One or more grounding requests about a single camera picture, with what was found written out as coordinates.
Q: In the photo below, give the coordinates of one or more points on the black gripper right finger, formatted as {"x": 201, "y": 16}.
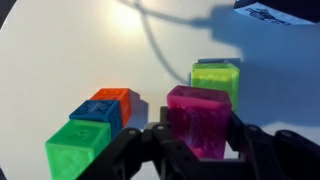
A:
{"x": 273, "y": 156}

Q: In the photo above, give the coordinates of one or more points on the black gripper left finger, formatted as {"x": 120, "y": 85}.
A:
{"x": 143, "y": 153}

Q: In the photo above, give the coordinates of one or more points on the zebra print soft cube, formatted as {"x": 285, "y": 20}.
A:
{"x": 266, "y": 15}

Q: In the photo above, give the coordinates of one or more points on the orange block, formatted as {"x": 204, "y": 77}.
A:
{"x": 113, "y": 97}

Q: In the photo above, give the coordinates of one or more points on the lime yellow-green block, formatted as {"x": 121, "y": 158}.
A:
{"x": 216, "y": 80}

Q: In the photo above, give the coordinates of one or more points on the bright green block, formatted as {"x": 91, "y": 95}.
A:
{"x": 78, "y": 146}

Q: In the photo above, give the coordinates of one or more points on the blue block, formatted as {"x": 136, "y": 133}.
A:
{"x": 96, "y": 113}

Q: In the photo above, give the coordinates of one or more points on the pink block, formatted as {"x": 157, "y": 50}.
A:
{"x": 200, "y": 120}

